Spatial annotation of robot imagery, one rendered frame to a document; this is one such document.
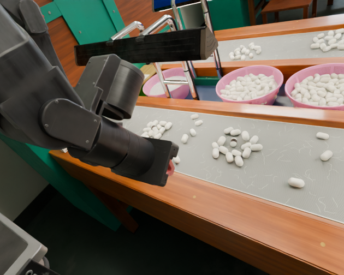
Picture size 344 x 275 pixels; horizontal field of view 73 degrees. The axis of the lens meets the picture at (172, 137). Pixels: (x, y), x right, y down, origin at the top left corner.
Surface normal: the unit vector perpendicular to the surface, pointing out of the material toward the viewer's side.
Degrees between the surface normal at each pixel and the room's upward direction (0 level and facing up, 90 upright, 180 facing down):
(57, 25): 90
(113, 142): 89
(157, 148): 27
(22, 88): 90
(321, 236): 0
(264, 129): 0
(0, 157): 90
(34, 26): 81
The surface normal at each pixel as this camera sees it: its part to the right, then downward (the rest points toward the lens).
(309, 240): -0.33, -0.72
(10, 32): 0.75, -0.08
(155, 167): -0.51, -0.33
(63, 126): 0.82, 0.11
